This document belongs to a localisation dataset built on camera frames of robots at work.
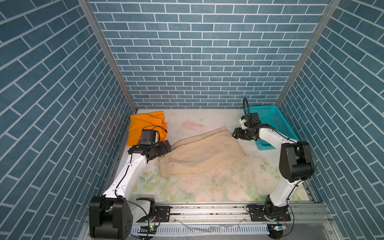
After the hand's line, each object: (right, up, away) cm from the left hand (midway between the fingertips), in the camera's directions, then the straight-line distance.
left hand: (165, 147), depth 84 cm
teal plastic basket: (+77, +19, +31) cm, 85 cm away
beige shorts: (+27, -3, +14) cm, 30 cm away
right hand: (+44, +8, +13) cm, 46 cm away
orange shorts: (-13, +16, +21) cm, 30 cm away
